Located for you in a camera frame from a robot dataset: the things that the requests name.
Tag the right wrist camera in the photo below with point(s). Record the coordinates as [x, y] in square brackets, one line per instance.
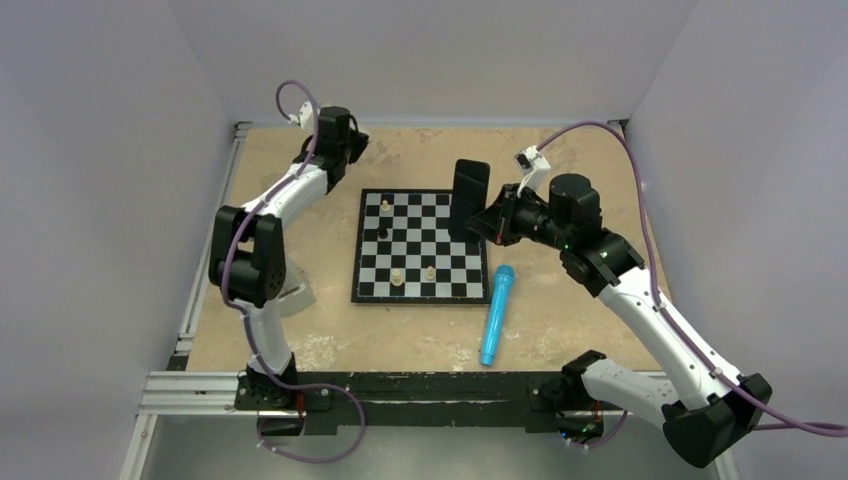
[534, 167]

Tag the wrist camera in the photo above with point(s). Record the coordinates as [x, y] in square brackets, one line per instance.
[534, 167]
[304, 118]

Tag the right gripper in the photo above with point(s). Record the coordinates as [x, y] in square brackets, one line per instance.
[497, 222]

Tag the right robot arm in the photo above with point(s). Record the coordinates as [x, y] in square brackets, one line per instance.
[700, 407]

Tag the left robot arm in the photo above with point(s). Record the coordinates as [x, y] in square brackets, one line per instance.
[249, 264]

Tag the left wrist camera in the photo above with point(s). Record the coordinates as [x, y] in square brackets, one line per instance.
[304, 118]

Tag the black phone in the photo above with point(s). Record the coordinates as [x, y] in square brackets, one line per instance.
[468, 197]

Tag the blue toy microphone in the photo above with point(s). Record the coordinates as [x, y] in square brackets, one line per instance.
[502, 285]

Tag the black white chessboard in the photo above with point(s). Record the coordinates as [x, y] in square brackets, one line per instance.
[418, 237]

